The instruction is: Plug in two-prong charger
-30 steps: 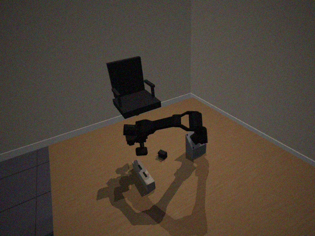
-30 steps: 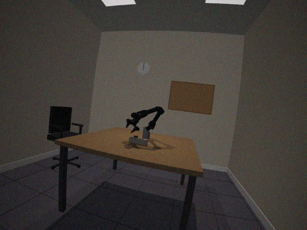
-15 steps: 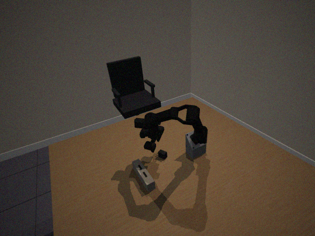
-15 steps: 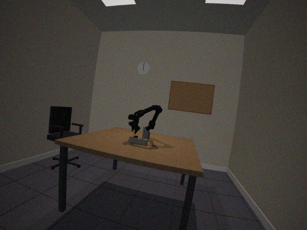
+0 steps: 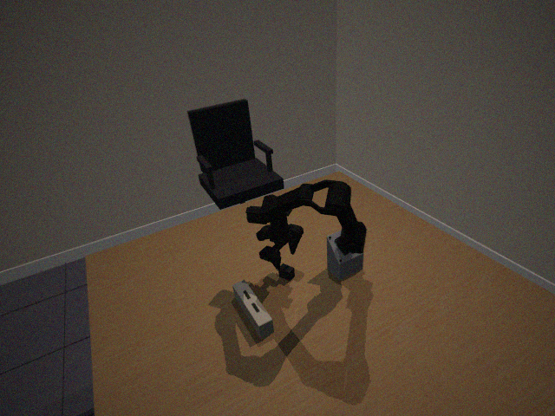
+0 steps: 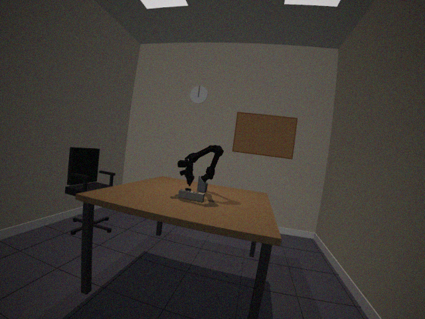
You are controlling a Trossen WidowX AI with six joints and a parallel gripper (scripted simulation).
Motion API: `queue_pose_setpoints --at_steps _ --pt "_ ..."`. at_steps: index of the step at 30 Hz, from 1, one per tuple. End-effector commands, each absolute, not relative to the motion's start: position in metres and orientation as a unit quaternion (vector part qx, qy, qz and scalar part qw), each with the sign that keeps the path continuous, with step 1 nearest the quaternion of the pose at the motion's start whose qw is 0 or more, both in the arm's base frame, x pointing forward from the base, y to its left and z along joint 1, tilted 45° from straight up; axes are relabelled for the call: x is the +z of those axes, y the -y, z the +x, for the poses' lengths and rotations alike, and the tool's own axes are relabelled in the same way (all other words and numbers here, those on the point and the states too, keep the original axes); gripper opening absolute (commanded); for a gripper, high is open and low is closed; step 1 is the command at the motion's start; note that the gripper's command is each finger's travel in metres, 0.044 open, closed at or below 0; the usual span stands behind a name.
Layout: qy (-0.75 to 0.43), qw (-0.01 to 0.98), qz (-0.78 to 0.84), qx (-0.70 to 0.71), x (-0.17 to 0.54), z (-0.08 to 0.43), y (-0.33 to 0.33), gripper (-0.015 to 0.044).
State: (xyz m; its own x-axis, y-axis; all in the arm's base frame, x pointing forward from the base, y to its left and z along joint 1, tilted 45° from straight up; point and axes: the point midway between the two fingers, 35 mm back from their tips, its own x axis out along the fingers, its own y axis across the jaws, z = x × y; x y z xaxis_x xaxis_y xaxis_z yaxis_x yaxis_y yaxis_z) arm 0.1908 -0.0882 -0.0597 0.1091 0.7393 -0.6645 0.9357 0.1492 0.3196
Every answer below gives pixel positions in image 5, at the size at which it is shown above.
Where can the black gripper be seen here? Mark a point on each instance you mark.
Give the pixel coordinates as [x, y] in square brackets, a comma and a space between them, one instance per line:
[291, 234]

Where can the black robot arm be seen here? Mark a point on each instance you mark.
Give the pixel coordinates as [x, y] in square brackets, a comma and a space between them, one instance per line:
[276, 209]

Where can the black two-prong plug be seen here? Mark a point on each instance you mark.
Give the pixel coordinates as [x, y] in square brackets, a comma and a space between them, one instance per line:
[287, 272]

